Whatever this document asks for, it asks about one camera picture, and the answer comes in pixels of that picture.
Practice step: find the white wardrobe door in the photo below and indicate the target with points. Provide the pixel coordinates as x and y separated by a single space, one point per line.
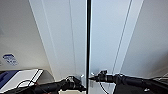
60 43
113 40

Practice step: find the white wardrobe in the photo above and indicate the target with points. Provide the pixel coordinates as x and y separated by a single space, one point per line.
60 26

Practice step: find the blue white wall sticker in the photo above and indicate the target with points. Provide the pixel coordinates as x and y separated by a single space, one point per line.
10 59

